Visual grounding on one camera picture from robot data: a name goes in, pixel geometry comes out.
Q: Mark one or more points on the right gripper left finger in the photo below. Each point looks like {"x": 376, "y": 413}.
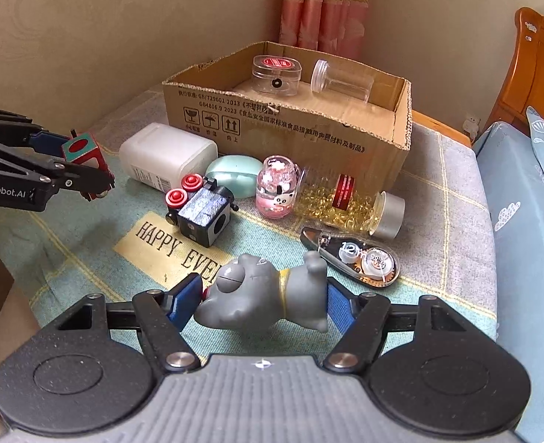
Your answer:
{"x": 161, "y": 318}

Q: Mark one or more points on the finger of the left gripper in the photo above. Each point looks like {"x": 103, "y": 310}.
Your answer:
{"x": 47, "y": 143}
{"x": 91, "y": 182}

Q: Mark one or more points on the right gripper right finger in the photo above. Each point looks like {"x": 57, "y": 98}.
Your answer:
{"x": 361, "y": 320}

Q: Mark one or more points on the red toy train block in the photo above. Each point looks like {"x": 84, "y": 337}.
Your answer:
{"x": 83, "y": 150}

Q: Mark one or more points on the black correction tape dispenser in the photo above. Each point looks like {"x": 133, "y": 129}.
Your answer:
{"x": 366, "y": 261}

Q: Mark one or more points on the white plastic bottle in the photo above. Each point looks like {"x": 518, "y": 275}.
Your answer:
{"x": 160, "y": 155}

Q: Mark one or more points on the grey bulldog toy figure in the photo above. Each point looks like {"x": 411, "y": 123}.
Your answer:
{"x": 251, "y": 294}

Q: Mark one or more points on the black toy train engine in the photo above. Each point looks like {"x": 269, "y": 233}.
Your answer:
{"x": 200, "y": 208}

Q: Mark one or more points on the clear bottle golden capsules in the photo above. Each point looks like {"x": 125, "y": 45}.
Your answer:
{"x": 335, "y": 201}

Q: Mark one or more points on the mint green oval case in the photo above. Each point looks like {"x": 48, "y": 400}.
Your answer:
{"x": 236, "y": 172}

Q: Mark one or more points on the pink glitter panda bottle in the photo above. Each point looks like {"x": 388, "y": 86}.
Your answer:
{"x": 276, "y": 187}

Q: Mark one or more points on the blue bed sheet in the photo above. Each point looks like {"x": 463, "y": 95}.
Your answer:
{"x": 513, "y": 182}

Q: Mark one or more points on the brown cardboard box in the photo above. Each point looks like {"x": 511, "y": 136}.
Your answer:
{"x": 342, "y": 135}

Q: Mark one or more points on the clear box red lid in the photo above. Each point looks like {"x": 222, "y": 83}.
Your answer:
{"x": 276, "y": 75}

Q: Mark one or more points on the clear plastic jar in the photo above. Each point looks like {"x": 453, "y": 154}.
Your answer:
{"x": 329, "y": 77}

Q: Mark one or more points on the pink curtain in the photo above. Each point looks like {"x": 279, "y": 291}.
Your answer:
{"x": 331, "y": 26}

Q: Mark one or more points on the wooden bed headboard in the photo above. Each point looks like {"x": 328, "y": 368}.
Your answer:
{"x": 523, "y": 85}

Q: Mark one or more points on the white wall charger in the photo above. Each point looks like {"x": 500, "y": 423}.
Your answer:
{"x": 471, "y": 127}

